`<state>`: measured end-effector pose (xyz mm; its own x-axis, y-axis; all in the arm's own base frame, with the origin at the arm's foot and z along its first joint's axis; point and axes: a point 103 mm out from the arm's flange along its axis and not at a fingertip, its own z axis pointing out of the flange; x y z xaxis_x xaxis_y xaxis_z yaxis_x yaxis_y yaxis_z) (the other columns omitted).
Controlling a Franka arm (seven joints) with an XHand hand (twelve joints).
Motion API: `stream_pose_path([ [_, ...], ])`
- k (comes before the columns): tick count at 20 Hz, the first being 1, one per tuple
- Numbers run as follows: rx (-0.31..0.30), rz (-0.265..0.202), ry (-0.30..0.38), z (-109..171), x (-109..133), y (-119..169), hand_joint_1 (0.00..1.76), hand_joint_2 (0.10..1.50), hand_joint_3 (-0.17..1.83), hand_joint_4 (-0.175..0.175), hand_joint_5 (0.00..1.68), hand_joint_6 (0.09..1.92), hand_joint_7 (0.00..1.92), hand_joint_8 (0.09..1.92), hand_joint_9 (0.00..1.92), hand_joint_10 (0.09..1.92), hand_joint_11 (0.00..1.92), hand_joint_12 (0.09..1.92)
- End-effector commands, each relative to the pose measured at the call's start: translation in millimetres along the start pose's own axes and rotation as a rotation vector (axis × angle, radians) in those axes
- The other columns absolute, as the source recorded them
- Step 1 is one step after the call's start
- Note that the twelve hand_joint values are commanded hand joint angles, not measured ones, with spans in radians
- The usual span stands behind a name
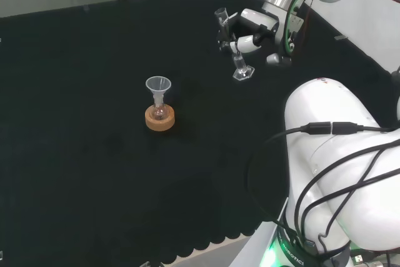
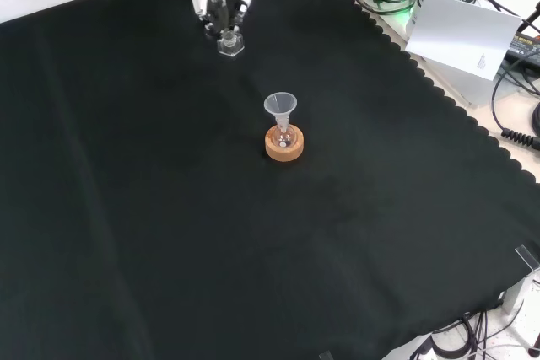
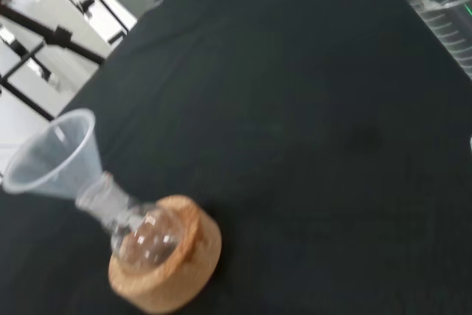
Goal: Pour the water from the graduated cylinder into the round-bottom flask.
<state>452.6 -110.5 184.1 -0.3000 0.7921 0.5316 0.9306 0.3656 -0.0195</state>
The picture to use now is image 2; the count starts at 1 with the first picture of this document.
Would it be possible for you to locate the clear graduated cylinder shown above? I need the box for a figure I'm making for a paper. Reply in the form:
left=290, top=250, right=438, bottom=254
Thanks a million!
left=208, top=0, right=246, bottom=58

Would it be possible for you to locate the black power adapter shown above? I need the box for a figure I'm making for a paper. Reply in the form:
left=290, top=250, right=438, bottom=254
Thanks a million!
left=505, top=31, right=540, bottom=67

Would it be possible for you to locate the clear plastic funnel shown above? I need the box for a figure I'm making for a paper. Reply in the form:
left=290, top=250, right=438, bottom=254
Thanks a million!
left=263, top=91, right=299, bottom=133

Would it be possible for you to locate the clear round-bottom flask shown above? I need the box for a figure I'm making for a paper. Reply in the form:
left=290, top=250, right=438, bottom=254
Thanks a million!
left=272, top=122, right=295, bottom=150

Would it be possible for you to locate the black cloth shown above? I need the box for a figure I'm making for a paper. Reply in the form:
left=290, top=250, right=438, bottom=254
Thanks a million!
left=0, top=0, right=540, bottom=360

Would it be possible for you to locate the black coiled cable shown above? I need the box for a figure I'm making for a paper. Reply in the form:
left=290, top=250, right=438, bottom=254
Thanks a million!
left=490, top=54, right=540, bottom=151

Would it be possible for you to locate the cork ring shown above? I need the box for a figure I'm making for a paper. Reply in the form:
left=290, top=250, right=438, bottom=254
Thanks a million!
left=264, top=125, right=305, bottom=164

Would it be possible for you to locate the white box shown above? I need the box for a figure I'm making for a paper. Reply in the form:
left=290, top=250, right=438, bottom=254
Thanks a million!
left=411, top=51, right=504, bottom=109

